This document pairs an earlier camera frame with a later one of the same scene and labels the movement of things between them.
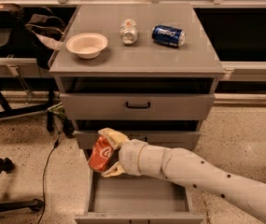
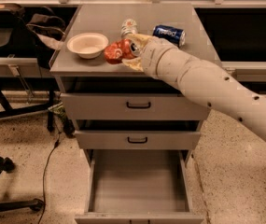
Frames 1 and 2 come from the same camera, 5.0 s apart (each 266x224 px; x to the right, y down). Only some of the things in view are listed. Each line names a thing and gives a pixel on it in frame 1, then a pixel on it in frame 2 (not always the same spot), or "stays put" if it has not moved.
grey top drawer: (137, 106) stays put
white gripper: (133, 157) to (155, 57)
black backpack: (11, 16) stays put
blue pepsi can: (168, 35) stays put
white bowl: (87, 45) stays put
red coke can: (100, 154) to (115, 52)
